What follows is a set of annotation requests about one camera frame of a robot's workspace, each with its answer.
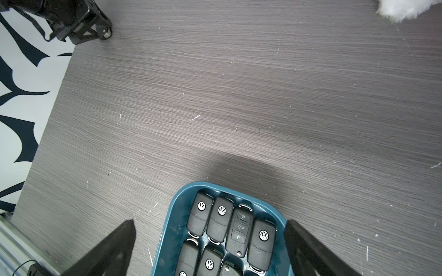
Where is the black car key front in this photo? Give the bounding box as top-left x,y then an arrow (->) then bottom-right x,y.
196,247 -> 222,276

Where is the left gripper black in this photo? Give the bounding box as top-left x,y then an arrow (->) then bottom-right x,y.
6,0 -> 112,45

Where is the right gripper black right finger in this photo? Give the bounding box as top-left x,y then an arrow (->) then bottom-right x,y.
284,219 -> 360,276

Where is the black car key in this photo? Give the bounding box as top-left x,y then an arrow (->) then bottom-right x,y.
196,247 -> 222,276
206,197 -> 234,243
218,263 -> 242,276
174,241 -> 199,276
247,220 -> 276,271
225,204 -> 254,258
186,192 -> 214,237

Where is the dark teal storage box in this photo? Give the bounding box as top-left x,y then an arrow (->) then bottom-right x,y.
153,182 -> 293,276

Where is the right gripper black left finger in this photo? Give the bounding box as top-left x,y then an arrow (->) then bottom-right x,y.
63,219 -> 137,276

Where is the white teddy bear pink shirt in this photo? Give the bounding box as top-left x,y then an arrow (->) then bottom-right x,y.
376,0 -> 442,23

